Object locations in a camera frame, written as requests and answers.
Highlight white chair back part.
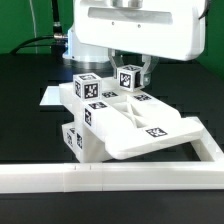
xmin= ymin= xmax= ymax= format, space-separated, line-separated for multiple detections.
xmin=59 ymin=77 xmax=203 ymax=160

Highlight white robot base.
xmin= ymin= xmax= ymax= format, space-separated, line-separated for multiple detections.
xmin=63 ymin=26 xmax=111 ymax=69

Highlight white chair seat part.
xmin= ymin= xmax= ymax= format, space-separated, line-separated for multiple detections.
xmin=74 ymin=116 xmax=111 ymax=163

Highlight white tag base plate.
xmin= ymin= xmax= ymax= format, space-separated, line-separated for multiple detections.
xmin=40 ymin=86 xmax=62 ymax=106

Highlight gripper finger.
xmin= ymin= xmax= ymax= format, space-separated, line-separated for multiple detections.
xmin=140 ymin=55 xmax=159 ymax=85
xmin=108 ymin=49 xmax=124 ymax=78

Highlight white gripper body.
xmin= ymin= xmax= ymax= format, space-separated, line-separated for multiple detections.
xmin=74 ymin=0 xmax=209 ymax=61

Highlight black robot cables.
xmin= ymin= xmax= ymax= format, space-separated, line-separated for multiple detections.
xmin=9 ymin=0 xmax=69 ymax=56

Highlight white L-shaped obstacle fence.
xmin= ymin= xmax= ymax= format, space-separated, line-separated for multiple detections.
xmin=0 ymin=116 xmax=224 ymax=194

